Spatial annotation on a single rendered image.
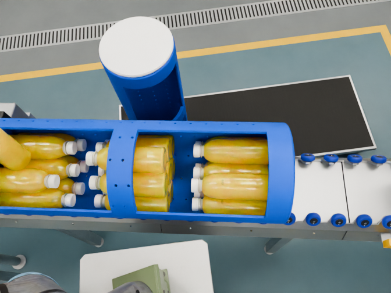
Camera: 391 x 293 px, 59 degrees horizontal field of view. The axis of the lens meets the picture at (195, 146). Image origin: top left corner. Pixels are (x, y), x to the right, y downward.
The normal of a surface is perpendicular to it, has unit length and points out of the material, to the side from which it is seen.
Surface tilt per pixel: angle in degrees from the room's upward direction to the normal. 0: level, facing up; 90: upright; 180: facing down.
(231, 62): 0
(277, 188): 36
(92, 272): 0
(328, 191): 0
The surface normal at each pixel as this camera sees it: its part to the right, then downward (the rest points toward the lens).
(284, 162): -0.07, -0.24
